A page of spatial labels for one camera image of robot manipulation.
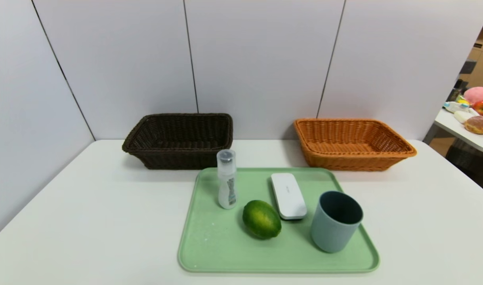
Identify clear white spray bottle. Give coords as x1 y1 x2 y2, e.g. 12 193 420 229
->
216 149 239 210

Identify white whiteboard eraser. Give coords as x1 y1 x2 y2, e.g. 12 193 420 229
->
270 173 308 220

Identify green lime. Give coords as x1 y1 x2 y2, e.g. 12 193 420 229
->
242 200 282 240

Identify blue-grey plastic cup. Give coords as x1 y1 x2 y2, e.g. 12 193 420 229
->
310 191 364 253

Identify dark brown wicker basket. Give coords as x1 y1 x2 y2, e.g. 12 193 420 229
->
122 113 234 170

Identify orange wicker basket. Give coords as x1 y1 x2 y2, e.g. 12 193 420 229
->
294 118 418 172

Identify light green plastic tray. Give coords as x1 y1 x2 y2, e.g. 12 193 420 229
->
178 167 380 274

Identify white side table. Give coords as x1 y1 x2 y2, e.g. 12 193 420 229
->
434 108 483 156

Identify white bottle with blue cap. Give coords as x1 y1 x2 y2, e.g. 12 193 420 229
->
443 101 470 114

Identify glazed donut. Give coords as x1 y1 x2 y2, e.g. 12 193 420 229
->
464 116 483 135

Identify pink plush toy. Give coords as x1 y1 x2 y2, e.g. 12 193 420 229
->
464 87 483 104

